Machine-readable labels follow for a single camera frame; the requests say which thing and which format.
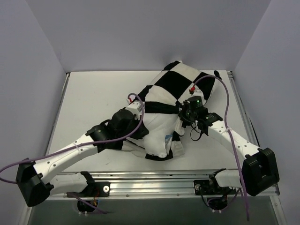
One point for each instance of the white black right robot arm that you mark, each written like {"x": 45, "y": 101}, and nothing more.
{"x": 257, "y": 168}

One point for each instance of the black white checkered pillowcase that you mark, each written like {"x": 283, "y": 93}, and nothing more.
{"x": 166, "y": 93}

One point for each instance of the aluminium right side rail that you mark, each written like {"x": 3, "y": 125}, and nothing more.
{"x": 251, "y": 134}

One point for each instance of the aluminium rail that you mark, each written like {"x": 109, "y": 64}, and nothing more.
{"x": 251, "y": 134}
{"x": 57, "y": 113}
{"x": 143, "y": 185}

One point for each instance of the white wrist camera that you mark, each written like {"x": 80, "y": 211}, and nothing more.
{"x": 195, "y": 92}
{"x": 135, "y": 108}

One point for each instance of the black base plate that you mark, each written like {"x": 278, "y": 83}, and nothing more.
{"x": 101, "y": 189}
{"x": 202, "y": 187}

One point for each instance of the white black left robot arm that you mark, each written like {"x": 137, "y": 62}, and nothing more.
{"x": 40, "y": 178}

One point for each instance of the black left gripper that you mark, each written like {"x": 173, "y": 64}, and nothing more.
{"x": 142, "y": 131}

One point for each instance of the aluminium front rail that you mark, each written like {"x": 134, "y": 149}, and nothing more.
{"x": 143, "y": 185}

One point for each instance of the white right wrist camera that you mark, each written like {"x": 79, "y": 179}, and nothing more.
{"x": 195, "y": 92}

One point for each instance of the white pillow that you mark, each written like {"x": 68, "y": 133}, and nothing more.
{"x": 164, "y": 135}

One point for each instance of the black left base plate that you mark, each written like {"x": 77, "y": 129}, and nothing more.
{"x": 101, "y": 189}

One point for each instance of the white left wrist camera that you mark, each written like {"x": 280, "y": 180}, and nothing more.
{"x": 135, "y": 108}

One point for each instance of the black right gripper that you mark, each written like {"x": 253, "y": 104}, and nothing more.
{"x": 183, "y": 115}

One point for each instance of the aluminium left side rail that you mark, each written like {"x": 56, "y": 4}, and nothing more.
{"x": 57, "y": 113}

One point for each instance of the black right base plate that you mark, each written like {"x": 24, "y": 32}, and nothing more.
{"x": 202, "y": 187}

